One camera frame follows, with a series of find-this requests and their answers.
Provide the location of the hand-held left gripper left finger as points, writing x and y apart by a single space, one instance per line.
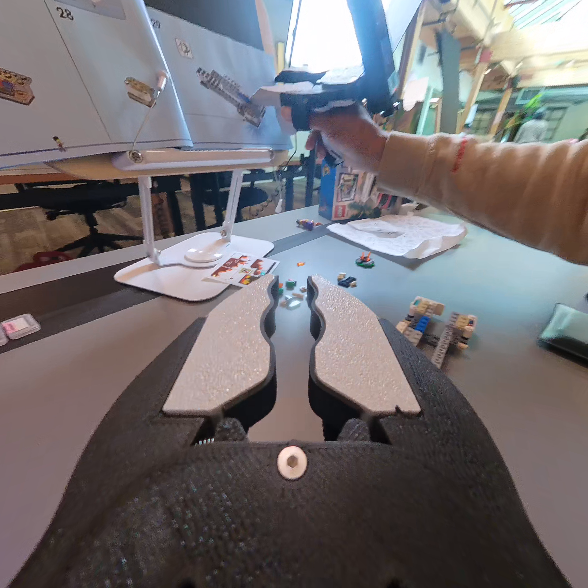
220 363

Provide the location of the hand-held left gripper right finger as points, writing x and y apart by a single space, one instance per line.
358 363

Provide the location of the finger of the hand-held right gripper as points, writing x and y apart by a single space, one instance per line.
271 95

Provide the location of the grey lego beam build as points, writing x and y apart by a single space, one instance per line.
452 335

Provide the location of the lego instruction booklet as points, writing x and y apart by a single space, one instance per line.
92 92

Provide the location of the person's right forearm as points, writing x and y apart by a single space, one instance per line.
482 183

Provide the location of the black and tan lego cluster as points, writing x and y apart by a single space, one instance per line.
347 280

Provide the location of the lego sticker sheet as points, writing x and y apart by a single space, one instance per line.
239 271

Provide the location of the lego set box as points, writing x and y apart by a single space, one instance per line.
349 193

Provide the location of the green lego bush with flames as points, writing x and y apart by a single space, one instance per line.
365 262

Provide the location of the purple lego minifigure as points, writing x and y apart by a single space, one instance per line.
307 224

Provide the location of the white booklet stand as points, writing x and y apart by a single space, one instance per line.
174 275

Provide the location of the large black display screen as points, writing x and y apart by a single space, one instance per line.
376 46

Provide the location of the white printed paper bag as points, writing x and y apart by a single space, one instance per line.
399 234

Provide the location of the black office chair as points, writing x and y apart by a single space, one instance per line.
92 216

